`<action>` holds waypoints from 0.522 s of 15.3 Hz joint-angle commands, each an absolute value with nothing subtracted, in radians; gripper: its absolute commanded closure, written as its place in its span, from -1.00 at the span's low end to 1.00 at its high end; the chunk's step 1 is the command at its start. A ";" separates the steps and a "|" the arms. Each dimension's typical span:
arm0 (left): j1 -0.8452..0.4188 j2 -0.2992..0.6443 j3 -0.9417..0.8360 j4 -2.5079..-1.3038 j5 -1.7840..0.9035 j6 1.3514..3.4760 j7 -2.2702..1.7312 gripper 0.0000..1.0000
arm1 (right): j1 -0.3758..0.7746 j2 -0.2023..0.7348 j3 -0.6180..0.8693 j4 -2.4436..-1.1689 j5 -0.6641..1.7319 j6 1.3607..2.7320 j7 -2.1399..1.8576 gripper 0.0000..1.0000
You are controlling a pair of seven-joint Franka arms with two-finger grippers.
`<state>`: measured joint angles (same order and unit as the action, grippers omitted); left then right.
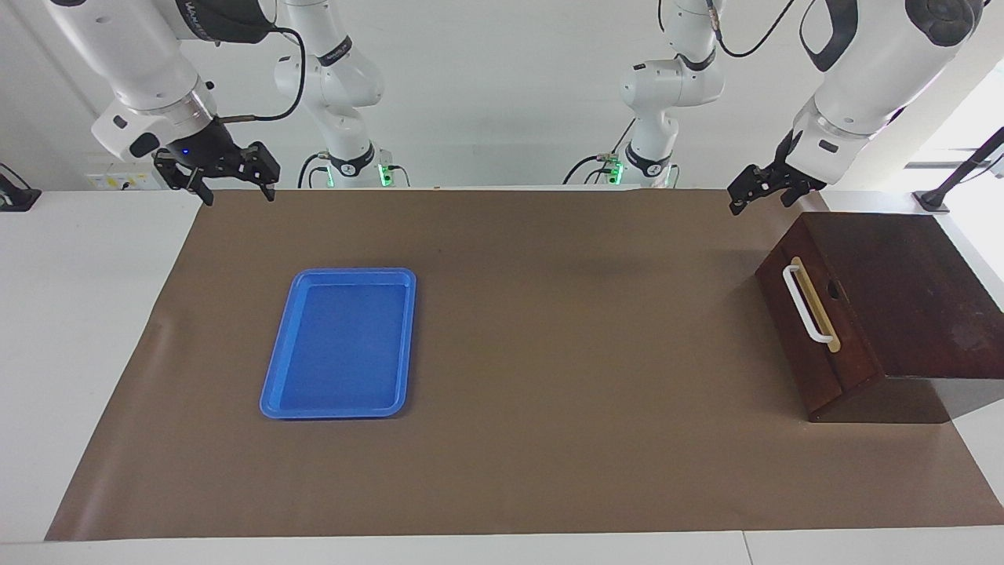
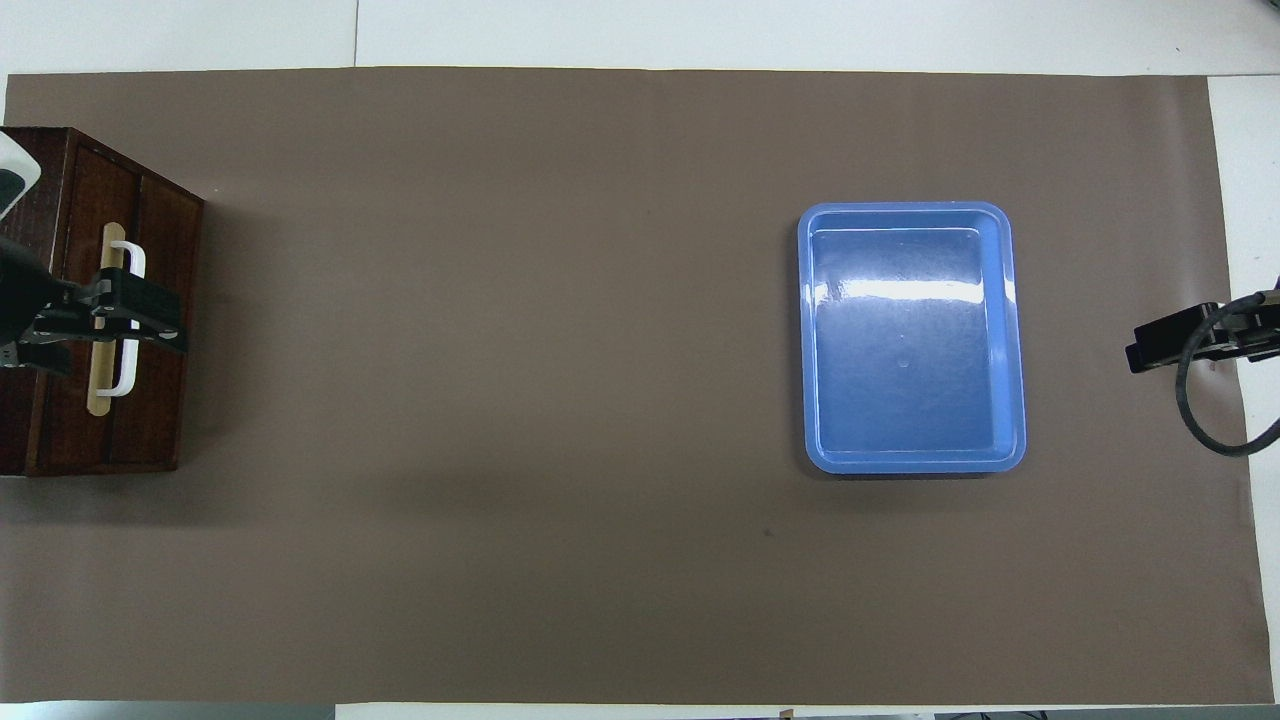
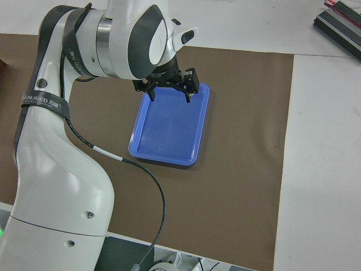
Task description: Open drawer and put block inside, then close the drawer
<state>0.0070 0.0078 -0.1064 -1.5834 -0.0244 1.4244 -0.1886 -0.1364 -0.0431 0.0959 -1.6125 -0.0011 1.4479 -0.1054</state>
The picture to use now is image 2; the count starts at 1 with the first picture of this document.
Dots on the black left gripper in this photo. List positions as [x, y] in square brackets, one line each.
[28, 305]

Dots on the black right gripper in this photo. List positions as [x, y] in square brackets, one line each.
[1245, 330]

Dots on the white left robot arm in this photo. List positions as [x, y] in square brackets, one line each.
[15, 175]

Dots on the dark brown wooden cabinet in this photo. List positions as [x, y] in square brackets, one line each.
[30, 420]

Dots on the blue plastic tray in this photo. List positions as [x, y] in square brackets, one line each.
[910, 340]

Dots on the brown paper table mat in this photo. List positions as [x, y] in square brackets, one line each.
[500, 400]

